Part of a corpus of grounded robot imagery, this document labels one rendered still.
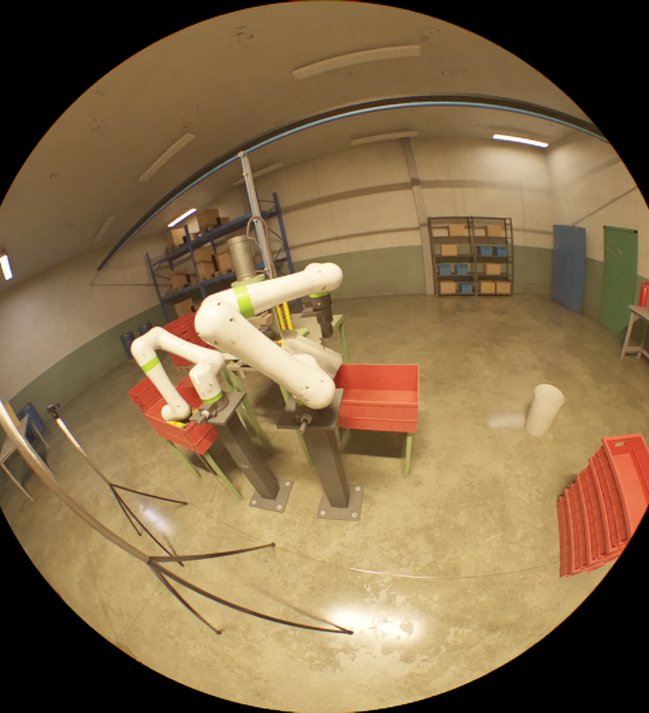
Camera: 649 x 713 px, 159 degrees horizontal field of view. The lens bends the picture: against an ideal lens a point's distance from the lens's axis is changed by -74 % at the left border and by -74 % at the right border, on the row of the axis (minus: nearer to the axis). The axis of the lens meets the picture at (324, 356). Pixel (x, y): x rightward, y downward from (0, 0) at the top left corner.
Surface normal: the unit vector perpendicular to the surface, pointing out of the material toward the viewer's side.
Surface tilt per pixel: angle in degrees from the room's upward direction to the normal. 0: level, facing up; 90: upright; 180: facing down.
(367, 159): 90
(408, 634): 0
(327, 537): 0
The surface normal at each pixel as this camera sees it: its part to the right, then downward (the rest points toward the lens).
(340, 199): -0.33, 0.48
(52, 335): 0.93, -0.01
